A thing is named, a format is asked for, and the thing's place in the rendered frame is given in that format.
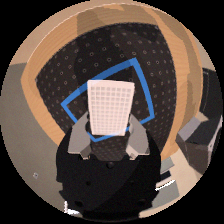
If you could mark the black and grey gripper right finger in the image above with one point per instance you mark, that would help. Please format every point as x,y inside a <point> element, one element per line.
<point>142,147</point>

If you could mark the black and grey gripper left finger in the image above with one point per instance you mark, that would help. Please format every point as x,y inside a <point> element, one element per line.
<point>75,145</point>

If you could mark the blue tape outline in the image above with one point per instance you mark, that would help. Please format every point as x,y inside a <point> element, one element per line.
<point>102,76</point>

